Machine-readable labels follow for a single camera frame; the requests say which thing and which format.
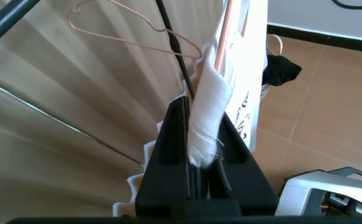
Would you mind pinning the white printed garment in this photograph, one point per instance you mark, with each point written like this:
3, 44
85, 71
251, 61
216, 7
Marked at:
212, 102

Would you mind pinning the black garment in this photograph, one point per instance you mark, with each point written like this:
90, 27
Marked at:
280, 70

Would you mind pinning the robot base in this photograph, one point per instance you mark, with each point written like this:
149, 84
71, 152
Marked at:
308, 193

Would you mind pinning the black clothes rack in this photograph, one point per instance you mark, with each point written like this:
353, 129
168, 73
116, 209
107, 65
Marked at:
0, 24

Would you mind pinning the white laundry basket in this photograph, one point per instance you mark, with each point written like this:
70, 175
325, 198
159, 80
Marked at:
263, 91

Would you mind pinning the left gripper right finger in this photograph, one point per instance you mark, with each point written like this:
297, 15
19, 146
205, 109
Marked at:
246, 193

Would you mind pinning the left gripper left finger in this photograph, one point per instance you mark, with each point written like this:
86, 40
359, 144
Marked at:
168, 186

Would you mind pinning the beige curtain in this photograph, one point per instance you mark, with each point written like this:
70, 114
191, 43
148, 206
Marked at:
59, 109

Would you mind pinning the pink clothes hanger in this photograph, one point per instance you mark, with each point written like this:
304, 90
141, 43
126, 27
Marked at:
222, 40
131, 42

